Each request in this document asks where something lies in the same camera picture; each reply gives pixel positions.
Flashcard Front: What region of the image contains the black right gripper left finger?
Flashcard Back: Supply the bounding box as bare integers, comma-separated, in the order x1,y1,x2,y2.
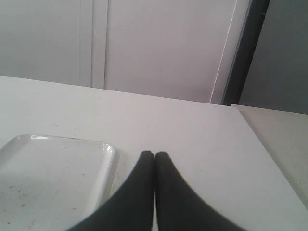
70,151,154,231

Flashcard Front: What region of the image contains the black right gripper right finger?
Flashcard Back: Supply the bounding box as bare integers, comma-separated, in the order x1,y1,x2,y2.
155,152,244,231

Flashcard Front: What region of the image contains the white plastic tray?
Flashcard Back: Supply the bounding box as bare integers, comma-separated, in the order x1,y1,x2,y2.
0,134,118,231

